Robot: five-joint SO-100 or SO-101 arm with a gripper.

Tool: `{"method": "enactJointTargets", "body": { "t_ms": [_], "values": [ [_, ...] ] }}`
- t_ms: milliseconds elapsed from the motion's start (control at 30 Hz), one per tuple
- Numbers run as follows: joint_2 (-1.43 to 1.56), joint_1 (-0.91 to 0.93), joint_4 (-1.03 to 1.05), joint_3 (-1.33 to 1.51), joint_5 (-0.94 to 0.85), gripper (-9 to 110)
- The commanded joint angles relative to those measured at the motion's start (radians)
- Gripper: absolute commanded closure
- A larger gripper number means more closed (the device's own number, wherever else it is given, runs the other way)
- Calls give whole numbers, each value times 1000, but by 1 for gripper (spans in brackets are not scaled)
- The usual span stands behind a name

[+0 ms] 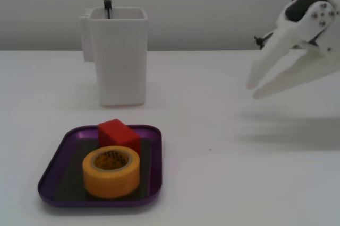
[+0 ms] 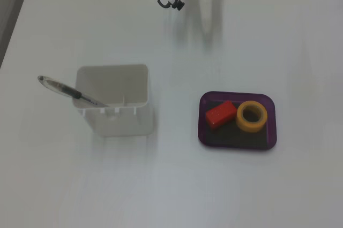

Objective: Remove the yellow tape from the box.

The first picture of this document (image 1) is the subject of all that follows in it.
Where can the purple metal tray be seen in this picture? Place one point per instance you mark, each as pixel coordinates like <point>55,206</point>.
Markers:
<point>154,157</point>

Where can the yellow tape roll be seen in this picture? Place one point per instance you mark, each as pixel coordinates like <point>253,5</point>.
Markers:
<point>111,183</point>

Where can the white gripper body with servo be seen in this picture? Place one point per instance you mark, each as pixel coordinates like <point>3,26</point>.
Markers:
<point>297,31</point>

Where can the white fixed gripper finger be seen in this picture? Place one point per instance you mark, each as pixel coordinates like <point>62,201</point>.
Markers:
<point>281,40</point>

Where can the red rectangular block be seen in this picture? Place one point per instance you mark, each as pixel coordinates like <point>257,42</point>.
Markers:
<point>117,133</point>

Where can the white plastic pen holder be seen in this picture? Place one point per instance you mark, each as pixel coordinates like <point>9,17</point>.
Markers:
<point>119,64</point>

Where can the white moving gripper finger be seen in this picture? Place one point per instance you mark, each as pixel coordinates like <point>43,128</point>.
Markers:
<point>318,64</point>

